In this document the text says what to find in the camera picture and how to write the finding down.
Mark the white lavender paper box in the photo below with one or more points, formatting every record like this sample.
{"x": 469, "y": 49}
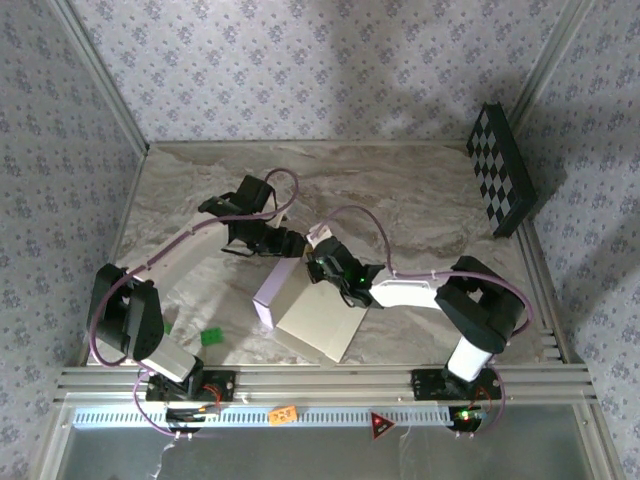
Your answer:
{"x": 320, "y": 320}

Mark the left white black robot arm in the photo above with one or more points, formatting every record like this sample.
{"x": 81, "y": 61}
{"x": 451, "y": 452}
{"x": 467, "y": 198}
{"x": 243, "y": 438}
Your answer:
{"x": 180, "y": 250}

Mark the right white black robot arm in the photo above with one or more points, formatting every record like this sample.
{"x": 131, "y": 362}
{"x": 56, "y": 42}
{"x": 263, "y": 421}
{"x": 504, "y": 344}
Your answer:
{"x": 410, "y": 295}

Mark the large green toy brick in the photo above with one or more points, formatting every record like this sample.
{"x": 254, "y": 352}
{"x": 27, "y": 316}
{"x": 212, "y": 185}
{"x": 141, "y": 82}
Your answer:
{"x": 211, "y": 336}

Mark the small green toy brick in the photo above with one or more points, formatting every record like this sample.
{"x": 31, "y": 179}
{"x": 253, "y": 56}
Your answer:
{"x": 168, "y": 328}

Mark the red triangle sticker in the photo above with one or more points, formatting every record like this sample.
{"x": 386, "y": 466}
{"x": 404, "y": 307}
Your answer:
{"x": 380, "y": 426}

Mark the orange paper label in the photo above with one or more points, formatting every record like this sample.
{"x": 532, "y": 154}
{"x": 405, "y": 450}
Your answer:
{"x": 283, "y": 416}

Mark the grey metal sheet panel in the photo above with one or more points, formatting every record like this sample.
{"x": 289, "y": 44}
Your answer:
{"x": 320, "y": 455}

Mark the black controller board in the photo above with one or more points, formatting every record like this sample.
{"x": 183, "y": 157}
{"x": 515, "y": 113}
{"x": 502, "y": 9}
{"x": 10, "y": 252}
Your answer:
{"x": 185, "y": 415}
{"x": 467, "y": 417}

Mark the black white checkerboard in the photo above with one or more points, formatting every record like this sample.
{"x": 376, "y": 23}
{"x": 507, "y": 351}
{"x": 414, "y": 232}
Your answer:
{"x": 492, "y": 160}

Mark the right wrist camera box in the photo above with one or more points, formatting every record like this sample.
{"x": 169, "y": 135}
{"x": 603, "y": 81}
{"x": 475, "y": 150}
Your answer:
{"x": 332, "y": 250}

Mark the aluminium front rail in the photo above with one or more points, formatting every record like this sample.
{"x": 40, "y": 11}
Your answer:
{"x": 320, "y": 382}

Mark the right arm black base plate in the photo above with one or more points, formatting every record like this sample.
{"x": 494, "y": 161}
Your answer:
{"x": 425, "y": 385}

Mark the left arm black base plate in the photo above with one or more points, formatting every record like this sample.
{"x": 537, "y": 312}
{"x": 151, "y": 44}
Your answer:
{"x": 225, "y": 387}

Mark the aluminium corner post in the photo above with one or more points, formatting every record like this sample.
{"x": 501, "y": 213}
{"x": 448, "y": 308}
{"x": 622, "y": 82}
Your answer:
{"x": 556, "y": 50}
{"x": 102, "y": 75}

